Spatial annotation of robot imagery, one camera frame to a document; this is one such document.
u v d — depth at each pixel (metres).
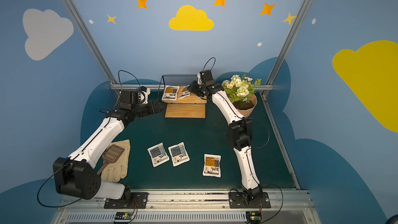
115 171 0.84
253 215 0.73
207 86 0.74
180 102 0.95
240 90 0.80
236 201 0.74
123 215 0.72
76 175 0.41
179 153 0.89
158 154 0.89
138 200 0.75
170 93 0.96
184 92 0.96
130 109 0.62
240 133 0.59
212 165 0.84
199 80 0.85
